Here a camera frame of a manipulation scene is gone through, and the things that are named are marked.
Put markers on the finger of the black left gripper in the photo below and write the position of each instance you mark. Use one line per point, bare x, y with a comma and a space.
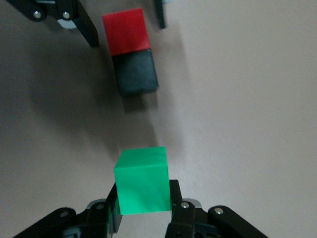
84, 24
160, 15

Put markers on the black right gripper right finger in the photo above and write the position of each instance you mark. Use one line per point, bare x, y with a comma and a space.
183, 223

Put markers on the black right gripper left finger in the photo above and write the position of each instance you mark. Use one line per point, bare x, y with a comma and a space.
96, 220

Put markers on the red cube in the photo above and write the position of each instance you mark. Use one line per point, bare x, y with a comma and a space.
126, 31

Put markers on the green cube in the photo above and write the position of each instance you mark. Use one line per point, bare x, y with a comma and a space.
142, 181

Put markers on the black cube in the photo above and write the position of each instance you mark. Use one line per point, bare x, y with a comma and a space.
137, 73

